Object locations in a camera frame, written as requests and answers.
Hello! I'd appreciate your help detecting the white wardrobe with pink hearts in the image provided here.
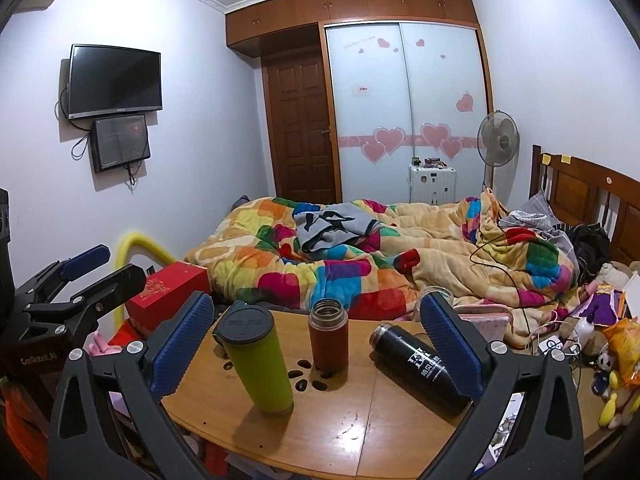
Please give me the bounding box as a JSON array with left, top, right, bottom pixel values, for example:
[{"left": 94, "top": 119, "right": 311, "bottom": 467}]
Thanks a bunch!
[{"left": 322, "top": 22, "right": 496, "bottom": 207}]

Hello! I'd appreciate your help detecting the wooden bed headboard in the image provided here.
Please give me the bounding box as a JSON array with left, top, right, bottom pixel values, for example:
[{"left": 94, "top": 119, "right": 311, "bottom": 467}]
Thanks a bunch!
[{"left": 529, "top": 145, "right": 640, "bottom": 267}]

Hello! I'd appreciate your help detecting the purple cloth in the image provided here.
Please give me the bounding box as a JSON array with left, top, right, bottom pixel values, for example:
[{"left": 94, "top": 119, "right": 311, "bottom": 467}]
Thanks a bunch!
[{"left": 580, "top": 285, "right": 627, "bottom": 327}]

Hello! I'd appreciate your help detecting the small wall-mounted monitor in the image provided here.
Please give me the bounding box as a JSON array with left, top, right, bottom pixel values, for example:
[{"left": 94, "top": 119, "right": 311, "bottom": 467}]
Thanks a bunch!
[{"left": 90, "top": 114, "right": 152, "bottom": 175}]

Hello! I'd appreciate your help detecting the brown steel cup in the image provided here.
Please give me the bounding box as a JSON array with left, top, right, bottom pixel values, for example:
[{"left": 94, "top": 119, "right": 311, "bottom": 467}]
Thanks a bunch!
[{"left": 307, "top": 298, "right": 350, "bottom": 379}]

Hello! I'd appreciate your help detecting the grey checked pillow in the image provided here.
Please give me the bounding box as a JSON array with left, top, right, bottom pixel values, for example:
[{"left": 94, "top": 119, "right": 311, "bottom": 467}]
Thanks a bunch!
[{"left": 500, "top": 192, "right": 577, "bottom": 262}]

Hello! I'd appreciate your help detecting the pink book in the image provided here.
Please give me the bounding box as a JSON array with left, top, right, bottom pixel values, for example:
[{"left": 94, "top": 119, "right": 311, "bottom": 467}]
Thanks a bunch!
[{"left": 452, "top": 310, "right": 514, "bottom": 347}]

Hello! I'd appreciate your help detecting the colourful patchwork blanket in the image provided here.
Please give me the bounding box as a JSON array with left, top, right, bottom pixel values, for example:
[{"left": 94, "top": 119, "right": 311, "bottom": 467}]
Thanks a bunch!
[{"left": 184, "top": 187, "right": 582, "bottom": 350}]

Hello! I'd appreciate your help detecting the yellow plush toy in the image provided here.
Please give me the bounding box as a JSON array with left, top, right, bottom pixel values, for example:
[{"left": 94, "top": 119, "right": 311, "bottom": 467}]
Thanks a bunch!
[{"left": 597, "top": 360, "right": 640, "bottom": 431}]

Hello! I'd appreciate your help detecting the black clothing pile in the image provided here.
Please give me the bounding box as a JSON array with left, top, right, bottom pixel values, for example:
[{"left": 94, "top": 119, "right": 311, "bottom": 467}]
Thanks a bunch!
[{"left": 570, "top": 223, "right": 613, "bottom": 282}]

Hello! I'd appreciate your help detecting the red gift box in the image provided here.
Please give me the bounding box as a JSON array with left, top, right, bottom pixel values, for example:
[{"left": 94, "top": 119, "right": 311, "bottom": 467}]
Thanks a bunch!
[{"left": 125, "top": 261, "right": 212, "bottom": 332}]

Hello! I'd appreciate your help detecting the green cup with dark lid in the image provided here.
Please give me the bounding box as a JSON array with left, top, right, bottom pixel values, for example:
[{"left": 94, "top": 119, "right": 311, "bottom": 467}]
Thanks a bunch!
[{"left": 214, "top": 301, "right": 296, "bottom": 415}]

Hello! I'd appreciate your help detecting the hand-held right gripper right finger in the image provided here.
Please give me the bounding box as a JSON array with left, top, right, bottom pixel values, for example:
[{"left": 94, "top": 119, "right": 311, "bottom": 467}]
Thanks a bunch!
[{"left": 395, "top": 291, "right": 587, "bottom": 480}]

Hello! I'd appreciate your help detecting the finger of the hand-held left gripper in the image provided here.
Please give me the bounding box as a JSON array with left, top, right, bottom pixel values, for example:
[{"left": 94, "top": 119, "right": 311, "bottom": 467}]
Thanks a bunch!
[
  {"left": 15, "top": 244, "right": 112, "bottom": 307},
  {"left": 49, "top": 262, "right": 161, "bottom": 334}
]

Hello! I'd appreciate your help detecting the pink plush toy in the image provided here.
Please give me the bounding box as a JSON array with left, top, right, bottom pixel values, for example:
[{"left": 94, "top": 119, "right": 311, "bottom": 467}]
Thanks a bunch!
[{"left": 84, "top": 335, "right": 127, "bottom": 357}]

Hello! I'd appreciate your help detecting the standing electric fan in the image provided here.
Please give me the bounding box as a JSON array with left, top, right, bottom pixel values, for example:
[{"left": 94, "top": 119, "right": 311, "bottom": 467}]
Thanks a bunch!
[{"left": 476, "top": 110, "right": 521, "bottom": 197}]

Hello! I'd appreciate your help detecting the glass jar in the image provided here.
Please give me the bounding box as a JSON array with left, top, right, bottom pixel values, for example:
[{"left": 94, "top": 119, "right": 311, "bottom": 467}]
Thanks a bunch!
[{"left": 416, "top": 285, "right": 454, "bottom": 322}]

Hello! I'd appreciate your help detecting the brown overhead cabinet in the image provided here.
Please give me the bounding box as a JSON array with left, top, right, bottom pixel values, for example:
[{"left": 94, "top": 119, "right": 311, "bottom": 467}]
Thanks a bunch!
[{"left": 225, "top": 0, "right": 481, "bottom": 59}]

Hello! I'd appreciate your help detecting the black printed thermos cup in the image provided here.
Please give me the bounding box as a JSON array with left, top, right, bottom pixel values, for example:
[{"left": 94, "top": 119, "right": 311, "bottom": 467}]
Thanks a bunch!
[{"left": 370, "top": 324, "right": 474, "bottom": 414}]

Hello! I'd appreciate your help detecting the grey printed garment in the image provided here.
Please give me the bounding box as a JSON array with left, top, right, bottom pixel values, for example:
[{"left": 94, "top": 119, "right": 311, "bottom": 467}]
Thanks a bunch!
[{"left": 292, "top": 202, "right": 384, "bottom": 255}]

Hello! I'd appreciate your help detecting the yellow foam tube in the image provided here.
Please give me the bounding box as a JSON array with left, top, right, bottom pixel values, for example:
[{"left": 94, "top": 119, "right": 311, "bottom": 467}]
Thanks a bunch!
[{"left": 114, "top": 232, "right": 174, "bottom": 332}]

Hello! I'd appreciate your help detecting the wall-mounted black television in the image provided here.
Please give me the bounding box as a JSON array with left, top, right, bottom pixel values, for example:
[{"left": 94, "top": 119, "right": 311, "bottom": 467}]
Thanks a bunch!
[{"left": 67, "top": 43, "right": 164, "bottom": 121}]

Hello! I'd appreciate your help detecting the black cable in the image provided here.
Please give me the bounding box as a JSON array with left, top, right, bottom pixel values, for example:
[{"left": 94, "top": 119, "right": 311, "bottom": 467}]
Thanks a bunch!
[{"left": 469, "top": 210, "right": 532, "bottom": 337}]

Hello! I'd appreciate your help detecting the brown wooden door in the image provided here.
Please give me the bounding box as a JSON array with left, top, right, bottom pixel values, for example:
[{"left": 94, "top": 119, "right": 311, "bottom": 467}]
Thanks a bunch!
[{"left": 261, "top": 55, "right": 339, "bottom": 206}]

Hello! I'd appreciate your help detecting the white plastic bottle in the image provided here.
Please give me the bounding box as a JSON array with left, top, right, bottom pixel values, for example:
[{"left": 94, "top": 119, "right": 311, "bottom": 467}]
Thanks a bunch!
[{"left": 575, "top": 316, "right": 599, "bottom": 344}]

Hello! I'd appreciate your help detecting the white suitcase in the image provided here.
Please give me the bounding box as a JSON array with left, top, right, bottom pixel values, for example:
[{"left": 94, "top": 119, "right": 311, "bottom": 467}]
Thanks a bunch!
[{"left": 408, "top": 164, "right": 459, "bottom": 206}]

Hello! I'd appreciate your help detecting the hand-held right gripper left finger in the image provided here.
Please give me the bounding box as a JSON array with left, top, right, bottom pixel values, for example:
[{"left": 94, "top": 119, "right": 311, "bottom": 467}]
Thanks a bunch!
[{"left": 47, "top": 292, "right": 236, "bottom": 480}]

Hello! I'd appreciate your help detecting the white power strip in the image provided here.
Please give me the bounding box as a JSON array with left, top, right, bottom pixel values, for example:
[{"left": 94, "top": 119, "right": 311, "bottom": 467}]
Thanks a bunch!
[{"left": 537, "top": 337, "right": 569, "bottom": 359}]

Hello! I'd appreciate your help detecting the orange snack bag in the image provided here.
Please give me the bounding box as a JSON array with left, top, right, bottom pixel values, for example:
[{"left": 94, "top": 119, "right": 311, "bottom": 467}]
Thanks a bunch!
[{"left": 602, "top": 317, "right": 640, "bottom": 377}]

